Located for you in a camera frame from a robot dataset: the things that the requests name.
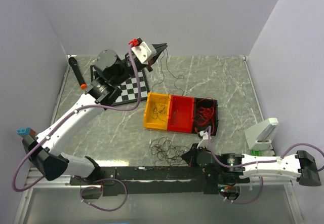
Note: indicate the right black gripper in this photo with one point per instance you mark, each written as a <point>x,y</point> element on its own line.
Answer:
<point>190,157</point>

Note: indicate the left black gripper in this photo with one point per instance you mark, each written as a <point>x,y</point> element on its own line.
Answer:
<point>160,48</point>

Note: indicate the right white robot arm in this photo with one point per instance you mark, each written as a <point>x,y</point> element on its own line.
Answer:
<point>231,169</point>

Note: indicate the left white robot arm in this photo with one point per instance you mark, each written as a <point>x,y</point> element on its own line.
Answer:
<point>45,150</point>

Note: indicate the black plastic bin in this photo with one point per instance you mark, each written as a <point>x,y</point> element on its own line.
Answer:
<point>205,114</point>

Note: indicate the black and white chessboard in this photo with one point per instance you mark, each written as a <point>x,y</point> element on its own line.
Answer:
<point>129,87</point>

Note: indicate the red plastic bin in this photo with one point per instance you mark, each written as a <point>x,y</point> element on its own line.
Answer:
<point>181,114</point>

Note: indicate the green small block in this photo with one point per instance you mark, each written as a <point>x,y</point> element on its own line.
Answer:
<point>257,153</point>

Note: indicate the yellow plastic bin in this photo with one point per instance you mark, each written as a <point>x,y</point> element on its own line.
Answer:
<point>156,114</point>

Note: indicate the black marker orange cap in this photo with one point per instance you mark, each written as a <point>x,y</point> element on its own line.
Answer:
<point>76,70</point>

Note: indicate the blue and brown block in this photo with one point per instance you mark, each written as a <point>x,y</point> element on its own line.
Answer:
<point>25,131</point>

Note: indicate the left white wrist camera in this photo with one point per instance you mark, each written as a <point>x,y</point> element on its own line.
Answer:
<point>144,51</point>

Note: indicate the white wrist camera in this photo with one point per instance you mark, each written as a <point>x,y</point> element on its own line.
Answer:
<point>144,51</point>
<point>204,138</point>

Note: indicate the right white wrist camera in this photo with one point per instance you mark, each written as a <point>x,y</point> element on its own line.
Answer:
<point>204,138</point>

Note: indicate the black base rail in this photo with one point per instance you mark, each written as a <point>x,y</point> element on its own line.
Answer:
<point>160,180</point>

